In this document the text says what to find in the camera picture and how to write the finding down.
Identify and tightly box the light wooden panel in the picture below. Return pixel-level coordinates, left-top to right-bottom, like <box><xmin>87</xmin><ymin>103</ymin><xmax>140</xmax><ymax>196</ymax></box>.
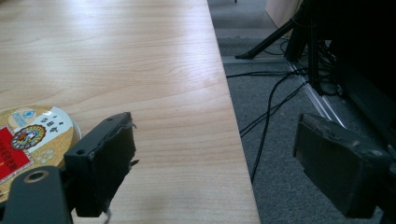
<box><xmin>264</xmin><ymin>0</ymin><xmax>304</xmax><ymax>30</ymax></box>

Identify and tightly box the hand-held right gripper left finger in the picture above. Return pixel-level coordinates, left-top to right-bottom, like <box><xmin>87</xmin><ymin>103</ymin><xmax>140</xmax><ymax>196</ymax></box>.
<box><xmin>64</xmin><ymin>111</ymin><xmax>140</xmax><ymax>218</ymax></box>

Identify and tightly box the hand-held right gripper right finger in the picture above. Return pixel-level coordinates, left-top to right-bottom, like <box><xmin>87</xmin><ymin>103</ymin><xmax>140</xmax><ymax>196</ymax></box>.
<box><xmin>292</xmin><ymin>113</ymin><xmax>392</xmax><ymax>219</ymax></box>

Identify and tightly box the dark cabinet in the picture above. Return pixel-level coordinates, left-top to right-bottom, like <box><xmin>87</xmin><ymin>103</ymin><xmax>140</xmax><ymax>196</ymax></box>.
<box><xmin>317</xmin><ymin>0</ymin><xmax>396</xmax><ymax>147</ymax></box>

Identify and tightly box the round gold-lidded noodle bowl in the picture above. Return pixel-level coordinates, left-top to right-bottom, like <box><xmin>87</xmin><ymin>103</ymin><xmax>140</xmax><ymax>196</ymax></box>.
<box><xmin>0</xmin><ymin>105</ymin><xmax>82</xmax><ymax>203</ymax></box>

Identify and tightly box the metal floor rail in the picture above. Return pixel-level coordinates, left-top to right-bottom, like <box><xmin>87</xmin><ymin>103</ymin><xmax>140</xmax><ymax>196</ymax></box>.
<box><xmin>288</xmin><ymin>61</ymin><xmax>347</xmax><ymax>129</ymax></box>

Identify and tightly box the black cable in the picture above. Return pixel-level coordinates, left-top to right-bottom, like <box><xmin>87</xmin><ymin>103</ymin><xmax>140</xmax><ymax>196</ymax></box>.
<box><xmin>249</xmin><ymin>69</ymin><xmax>307</xmax><ymax>184</ymax></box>
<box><xmin>238</xmin><ymin>78</ymin><xmax>311</xmax><ymax>138</ymax></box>

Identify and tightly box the black tripod stand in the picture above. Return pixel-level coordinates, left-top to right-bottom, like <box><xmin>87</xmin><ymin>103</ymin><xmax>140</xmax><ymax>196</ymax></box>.
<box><xmin>234</xmin><ymin>0</ymin><xmax>344</xmax><ymax>96</ymax></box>

